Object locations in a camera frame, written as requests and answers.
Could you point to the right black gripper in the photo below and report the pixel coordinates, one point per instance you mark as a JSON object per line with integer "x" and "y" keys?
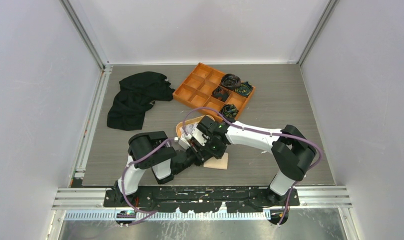
{"x": 218, "y": 154}

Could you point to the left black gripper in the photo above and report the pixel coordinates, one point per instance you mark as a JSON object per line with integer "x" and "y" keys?
{"x": 199, "y": 154}

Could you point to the beige card holder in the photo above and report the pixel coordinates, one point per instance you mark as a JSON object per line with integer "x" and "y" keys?
{"x": 217, "y": 163}

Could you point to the orange oval tray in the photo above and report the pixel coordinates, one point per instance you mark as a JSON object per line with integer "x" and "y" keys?
{"x": 181, "y": 124}

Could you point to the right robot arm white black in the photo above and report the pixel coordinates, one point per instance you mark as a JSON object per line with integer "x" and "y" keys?
{"x": 290, "y": 149}

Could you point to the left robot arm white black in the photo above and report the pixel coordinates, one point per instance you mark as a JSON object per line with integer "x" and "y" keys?
{"x": 153, "y": 150}

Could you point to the right credit card in tray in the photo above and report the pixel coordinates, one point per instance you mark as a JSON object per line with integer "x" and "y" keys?
{"x": 188, "y": 129}

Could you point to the green yellow rolled tie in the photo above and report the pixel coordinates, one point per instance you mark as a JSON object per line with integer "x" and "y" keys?
{"x": 229, "y": 111}

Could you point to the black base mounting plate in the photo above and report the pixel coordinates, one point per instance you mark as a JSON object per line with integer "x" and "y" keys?
{"x": 208, "y": 199}

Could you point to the dark red rolled tie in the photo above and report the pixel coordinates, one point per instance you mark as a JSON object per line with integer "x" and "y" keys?
{"x": 220, "y": 93}

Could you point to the orange compartment organizer box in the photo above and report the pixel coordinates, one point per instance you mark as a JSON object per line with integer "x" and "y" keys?
{"x": 195, "y": 92}

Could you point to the green patterned rolled tie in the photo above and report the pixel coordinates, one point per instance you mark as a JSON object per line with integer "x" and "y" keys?
{"x": 244, "y": 89}

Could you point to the dark brown rolled tie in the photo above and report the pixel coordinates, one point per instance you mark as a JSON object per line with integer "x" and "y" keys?
{"x": 230, "y": 81}

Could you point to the black cloth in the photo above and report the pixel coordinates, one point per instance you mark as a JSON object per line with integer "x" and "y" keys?
{"x": 138, "y": 94}

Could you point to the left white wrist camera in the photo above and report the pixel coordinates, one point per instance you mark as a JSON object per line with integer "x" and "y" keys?
{"x": 183, "y": 142}

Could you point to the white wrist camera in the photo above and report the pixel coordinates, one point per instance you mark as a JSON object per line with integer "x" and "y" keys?
{"x": 183, "y": 142}
{"x": 199, "y": 136}

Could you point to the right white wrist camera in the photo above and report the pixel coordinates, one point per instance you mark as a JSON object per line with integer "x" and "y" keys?
{"x": 199, "y": 136}

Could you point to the aluminium front frame rail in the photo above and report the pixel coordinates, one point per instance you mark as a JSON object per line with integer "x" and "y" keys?
{"x": 86, "y": 205}

